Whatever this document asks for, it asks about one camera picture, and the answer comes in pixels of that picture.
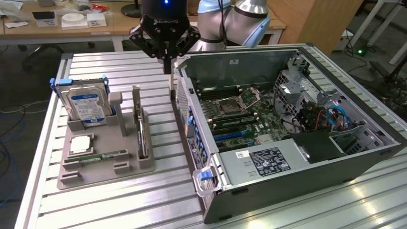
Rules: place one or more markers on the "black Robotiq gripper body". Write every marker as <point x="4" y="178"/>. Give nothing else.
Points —
<point x="163" y="28"/>

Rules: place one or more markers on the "black graphics card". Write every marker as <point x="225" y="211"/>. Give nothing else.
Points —
<point x="142" y="140"/>

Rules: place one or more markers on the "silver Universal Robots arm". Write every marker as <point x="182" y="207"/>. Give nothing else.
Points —
<point x="242" y="21"/>

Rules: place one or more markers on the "black round lamp base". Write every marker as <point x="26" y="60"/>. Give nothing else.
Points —
<point x="131" y="10"/>

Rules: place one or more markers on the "plain white box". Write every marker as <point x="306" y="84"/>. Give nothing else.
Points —
<point x="97" y="20"/>

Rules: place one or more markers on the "small red item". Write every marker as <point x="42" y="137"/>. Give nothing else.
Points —
<point x="99" y="7"/>

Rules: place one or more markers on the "white box with round dish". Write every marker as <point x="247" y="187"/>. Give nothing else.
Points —
<point x="75" y="22"/>

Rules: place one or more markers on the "white box with black top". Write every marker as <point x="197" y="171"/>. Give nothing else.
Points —
<point x="46" y="21"/>

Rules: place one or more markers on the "metal socket cover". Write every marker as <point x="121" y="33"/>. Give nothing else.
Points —
<point x="251" y="95"/>

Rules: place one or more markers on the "CPU socket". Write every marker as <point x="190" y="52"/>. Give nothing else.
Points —
<point x="229" y="106"/>

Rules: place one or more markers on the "grey cup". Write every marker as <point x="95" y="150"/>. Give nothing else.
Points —
<point x="46" y="3"/>

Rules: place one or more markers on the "black office chair base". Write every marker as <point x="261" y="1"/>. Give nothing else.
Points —
<point x="35" y="51"/>

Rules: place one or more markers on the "hard disk in blue carrier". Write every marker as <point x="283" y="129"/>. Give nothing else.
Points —
<point x="85" y="105"/>

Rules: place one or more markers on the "wooden desk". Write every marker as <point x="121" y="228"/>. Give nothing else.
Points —
<point x="31" y="32"/>

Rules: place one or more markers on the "dark labelled RAM stick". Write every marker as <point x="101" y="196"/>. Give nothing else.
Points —
<point x="235" y="121"/>

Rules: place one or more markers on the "silver perforated drive cage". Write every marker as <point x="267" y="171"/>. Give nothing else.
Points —
<point x="293" y="88"/>

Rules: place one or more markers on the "small white paper slip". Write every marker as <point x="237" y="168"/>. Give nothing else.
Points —
<point x="16" y="24"/>

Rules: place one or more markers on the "wooden cabinet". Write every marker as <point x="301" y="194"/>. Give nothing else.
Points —
<point x="318" y="23"/>

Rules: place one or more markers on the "clear plastic bag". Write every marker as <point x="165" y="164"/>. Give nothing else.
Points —
<point x="12" y="10"/>

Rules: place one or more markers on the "green motherboard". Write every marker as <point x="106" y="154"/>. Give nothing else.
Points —
<point x="263" y="124"/>

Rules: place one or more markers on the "blue expansion slot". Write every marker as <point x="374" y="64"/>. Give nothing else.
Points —
<point x="230" y="136"/>

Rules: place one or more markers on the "grey plastic parts rack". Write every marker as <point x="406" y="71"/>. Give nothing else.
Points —
<point x="109" y="143"/>

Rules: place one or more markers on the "silver CPU chip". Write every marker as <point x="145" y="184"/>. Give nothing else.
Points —
<point x="79" y="144"/>

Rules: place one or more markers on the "green RAM stick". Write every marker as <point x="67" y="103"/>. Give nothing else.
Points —
<point x="95" y="156"/>

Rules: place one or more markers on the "green indicator light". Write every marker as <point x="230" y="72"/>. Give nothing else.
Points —
<point x="361" y="51"/>

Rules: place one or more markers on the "blue case latch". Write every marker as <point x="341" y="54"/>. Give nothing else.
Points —
<point x="203" y="176"/>

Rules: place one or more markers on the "grey power supply unit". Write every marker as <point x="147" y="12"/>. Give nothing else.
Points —
<point x="245" y="171"/>

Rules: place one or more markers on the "grey metal disk bay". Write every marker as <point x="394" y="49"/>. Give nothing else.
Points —
<point x="359" y="133"/>

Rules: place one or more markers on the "open black PC case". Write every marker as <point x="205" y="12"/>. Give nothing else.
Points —
<point x="286" y="202"/>

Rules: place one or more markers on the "white desk frame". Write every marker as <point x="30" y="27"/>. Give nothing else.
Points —
<point x="365" y="23"/>

